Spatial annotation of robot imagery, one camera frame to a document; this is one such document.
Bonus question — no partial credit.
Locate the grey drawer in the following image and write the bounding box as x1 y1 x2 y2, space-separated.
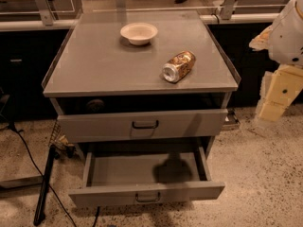
69 148 224 207
51 93 229 143

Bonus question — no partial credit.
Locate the black floor cable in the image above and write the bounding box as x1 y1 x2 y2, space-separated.
12 126 101 227

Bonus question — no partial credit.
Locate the grey railing counter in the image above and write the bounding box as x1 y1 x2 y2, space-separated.
0 0 290 30

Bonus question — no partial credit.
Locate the grey top drawer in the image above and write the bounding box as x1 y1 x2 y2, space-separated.
51 93 229 143

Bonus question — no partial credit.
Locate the grey drawer cabinet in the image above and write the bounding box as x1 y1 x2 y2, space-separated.
44 10 239 156

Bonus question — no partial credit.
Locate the wire basket with objects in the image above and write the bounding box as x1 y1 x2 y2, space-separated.
49 122 76 158

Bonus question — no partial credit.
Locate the white paper bowl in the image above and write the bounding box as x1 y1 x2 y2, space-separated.
120 23 158 45

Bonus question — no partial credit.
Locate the gold soda can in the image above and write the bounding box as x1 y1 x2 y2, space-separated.
162 51 196 83

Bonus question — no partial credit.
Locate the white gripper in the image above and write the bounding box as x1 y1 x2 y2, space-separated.
256 64 303 122

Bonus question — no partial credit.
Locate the black stand leg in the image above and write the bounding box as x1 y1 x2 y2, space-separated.
33 145 56 226

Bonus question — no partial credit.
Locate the round object inside top drawer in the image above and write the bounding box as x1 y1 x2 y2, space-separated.
85 99 105 114

